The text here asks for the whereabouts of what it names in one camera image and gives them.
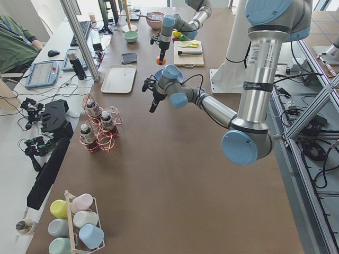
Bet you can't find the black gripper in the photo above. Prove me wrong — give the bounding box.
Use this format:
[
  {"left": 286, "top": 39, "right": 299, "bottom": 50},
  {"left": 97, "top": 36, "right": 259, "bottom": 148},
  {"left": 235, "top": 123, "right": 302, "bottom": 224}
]
[
  {"left": 141, "top": 75, "right": 166, "bottom": 113},
  {"left": 150, "top": 33, "right": 170, "bottom": 59}
]

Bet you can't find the orange fruit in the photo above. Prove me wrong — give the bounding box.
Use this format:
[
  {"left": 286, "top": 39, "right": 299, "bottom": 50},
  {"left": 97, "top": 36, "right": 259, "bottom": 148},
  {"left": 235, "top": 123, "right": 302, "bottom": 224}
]
[{"left": 156, "top": 57, "right": 166, "bottom": 66}]

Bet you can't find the blue plate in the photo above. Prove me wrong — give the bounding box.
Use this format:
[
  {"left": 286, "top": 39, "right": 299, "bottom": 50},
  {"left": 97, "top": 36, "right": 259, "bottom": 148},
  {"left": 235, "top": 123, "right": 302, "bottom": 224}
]
[{"left": 154, "top": 69, "right": 184, "bottom": 83}]

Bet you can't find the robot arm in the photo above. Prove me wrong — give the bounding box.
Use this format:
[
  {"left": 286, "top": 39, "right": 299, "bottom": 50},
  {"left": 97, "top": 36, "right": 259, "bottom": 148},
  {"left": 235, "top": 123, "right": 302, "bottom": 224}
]
[
  {"left": 150, "top": 0, "right": 212, "bottom": 65},
  {"left": 142, "top": 1, "right": 312, "bottom": 166}
]

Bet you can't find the yellow lemon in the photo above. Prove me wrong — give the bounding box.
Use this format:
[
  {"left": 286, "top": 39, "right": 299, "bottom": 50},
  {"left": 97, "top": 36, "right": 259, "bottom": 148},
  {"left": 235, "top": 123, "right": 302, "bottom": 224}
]
[{"left": 173, "top": 31, "right": 182, "bottom": 38}]

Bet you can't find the steel muddler black tip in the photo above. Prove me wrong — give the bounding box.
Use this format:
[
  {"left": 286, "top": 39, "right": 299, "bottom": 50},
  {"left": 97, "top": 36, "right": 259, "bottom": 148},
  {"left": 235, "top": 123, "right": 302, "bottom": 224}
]
[{"left": 177, "top": 50, "right": 203, "bottom": 56}]

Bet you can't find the green lime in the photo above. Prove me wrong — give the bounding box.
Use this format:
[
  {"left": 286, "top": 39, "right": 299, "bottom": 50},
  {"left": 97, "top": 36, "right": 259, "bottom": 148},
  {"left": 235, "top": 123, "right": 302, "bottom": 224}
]
[{"left": 179, "top": 34, "right": 187, "bottom": 41}]

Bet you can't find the yellow plastic knife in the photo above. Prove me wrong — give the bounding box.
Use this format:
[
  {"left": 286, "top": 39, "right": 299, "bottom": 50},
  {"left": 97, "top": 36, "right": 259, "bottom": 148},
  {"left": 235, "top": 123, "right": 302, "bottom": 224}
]
[{"left": 177, "top": 43, "right": 199, "bottom": 48}]

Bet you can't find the pink bowl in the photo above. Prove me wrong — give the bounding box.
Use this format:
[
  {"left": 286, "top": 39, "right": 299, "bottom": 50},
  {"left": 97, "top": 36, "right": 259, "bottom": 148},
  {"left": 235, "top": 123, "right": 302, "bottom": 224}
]
[{"left": 146, "top": 11, "right": 165, "bottom": 30}]

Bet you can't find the mint green bowl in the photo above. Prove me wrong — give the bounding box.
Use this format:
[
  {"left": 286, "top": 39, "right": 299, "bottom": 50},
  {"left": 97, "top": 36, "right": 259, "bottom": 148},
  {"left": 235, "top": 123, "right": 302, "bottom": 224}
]
[{"left": 123, "top": 31, "right": 138, "bottom": 43}]

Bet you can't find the bamboo cutting board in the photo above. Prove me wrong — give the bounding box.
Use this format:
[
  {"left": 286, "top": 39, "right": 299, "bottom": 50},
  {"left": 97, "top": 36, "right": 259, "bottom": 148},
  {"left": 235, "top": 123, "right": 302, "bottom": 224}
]
[{"left": 174, "top": 41, "right": 204, "bottom": 67}]

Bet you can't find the grey folded cloth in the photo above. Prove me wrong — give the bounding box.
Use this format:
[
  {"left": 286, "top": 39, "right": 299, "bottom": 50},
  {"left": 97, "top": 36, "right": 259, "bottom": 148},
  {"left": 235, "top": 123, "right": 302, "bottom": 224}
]
[{"left": 121, "top": 52, "right": 137, "bottom": 65}]

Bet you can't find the pile of clear ice cubes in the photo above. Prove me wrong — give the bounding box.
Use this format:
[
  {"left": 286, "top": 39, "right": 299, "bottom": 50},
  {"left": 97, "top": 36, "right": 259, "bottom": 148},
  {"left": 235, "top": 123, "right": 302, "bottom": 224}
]
[{"left": 146, "top": 12, "right": 163, "bottom": 21}]

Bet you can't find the metal ice scoop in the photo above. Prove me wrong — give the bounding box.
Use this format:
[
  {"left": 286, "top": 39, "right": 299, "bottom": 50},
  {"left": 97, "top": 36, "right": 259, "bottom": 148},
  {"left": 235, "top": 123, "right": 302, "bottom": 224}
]
[{"left": 137, "top": 12, "right": 163, "bottom": 21}]

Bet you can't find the cream rabbit tray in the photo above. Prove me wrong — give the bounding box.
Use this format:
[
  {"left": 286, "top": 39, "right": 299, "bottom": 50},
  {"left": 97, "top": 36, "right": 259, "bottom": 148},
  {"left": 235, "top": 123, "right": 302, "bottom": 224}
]
[{"left": 101, "top": 65, "right": 136, "bottom": 94}]

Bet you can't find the wooden cup stand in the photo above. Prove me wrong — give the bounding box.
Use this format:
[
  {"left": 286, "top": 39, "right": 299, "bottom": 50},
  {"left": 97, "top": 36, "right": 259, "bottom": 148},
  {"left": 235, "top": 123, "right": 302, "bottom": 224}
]
[{"left": 119, "top": 0, "right": 138, "bottom": 33}]

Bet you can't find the tea bottle white cap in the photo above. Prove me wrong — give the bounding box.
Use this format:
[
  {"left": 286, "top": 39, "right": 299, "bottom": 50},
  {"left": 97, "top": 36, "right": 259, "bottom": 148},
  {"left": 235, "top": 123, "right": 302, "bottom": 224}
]
[{"left": 80, "top": 123, "right": 97, "bottom": 152}]

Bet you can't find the black keyboard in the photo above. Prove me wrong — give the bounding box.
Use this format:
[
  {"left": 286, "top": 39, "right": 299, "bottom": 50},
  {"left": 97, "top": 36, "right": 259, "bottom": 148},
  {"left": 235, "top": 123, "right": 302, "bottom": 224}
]
[{"left": 69, "top": 20, "right": 92, "bottom": 47}]

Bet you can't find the black thermos bottle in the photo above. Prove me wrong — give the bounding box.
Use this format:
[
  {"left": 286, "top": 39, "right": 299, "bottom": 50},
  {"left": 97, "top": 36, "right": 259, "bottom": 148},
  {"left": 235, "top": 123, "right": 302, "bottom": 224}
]
[{"left": 67, "top": 51, "right": 87, "bottom": 80}]

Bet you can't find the blue teach pendant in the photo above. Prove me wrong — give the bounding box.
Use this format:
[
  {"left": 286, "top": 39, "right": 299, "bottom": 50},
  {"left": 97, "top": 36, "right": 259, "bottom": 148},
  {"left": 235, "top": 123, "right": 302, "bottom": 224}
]
[
  {"left": 25, "top": 61, "right": 59, "bottom": 89},
  {"left": 61, "top": 48, "right": 87, "bottom": 72}
]

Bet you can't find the black computer mouse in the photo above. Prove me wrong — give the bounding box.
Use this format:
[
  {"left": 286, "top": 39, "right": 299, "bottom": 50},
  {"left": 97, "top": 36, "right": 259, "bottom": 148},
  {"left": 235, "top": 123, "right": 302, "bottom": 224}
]
[{"left": 47, "top": 50, "right": 60, "bottom": 58}]

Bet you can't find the pink cup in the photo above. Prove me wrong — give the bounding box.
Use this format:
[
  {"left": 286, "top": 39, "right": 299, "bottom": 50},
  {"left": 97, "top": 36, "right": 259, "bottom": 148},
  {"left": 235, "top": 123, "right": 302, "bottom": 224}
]
[{"left": 70, "top": 193, "right": 93, "bottom": 214}]

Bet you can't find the white cup rack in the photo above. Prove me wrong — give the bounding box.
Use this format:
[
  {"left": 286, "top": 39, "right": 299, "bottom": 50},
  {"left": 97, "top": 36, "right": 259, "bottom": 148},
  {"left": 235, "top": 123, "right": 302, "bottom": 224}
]
[{"left": 64, "top": 190, "right": 105, "bottom": 254}]

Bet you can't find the person in green shirt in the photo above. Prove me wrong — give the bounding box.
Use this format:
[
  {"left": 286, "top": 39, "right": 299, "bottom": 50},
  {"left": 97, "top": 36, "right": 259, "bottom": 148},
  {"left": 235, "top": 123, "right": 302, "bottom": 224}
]
[{"left": 1, "top": 14, "right": 43, "bottom": 74}]

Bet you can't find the yellow cup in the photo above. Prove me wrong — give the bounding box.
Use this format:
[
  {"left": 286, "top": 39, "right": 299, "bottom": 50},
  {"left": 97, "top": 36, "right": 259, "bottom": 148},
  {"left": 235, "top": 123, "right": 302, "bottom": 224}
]
[{"left": 50, "top": 199, "right": 67, "bottom": 219}]

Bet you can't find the light blue cup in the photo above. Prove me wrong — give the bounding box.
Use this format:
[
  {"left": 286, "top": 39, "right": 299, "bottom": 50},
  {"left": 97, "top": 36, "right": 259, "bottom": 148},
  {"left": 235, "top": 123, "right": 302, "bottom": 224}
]
[{"left": 79, "top": 224, "right": 104, "bottom": 249}]

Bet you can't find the copper wire bottle rack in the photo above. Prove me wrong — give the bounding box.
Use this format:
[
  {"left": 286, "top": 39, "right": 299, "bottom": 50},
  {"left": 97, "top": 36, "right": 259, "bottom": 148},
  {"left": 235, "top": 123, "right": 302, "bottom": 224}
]
[{"left": 79, "top": 94, "right": 122, "bottom": 153}]

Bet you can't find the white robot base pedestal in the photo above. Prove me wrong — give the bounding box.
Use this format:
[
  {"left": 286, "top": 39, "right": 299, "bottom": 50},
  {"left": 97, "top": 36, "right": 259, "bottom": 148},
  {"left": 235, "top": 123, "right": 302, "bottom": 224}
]
[{"left": 210, "top": 0, "right": 250, "bottom": 94}]

